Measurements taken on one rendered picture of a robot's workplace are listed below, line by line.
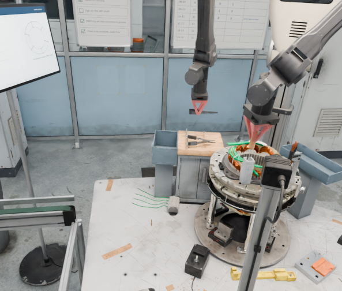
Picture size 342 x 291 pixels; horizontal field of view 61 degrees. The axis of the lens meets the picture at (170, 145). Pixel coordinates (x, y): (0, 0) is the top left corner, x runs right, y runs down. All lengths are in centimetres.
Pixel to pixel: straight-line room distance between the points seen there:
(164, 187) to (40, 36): 93
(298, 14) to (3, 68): 123
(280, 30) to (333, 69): 200
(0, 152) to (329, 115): 329
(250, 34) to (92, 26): 161
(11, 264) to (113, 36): 213
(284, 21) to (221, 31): 189
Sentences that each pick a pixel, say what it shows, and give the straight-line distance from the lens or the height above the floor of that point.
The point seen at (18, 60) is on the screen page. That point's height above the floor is 134.
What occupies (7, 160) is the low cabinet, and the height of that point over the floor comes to 19.
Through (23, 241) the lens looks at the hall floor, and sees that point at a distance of 244.
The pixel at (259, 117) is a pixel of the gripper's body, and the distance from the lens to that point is 83.
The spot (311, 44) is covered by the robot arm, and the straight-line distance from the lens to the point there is 80.
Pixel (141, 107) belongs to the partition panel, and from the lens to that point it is 329.
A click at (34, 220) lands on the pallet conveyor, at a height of 72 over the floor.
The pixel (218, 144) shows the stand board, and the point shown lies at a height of 107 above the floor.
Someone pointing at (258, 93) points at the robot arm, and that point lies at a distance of 75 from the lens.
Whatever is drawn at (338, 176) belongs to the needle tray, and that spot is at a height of 104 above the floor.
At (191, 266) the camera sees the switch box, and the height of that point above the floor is 82.
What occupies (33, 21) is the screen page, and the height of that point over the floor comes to 149.
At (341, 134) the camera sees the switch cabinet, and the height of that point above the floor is 32.
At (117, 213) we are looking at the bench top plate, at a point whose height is 78.
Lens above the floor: 164
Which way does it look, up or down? 28 degrees down
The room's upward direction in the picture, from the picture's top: 3 degrees clockwise
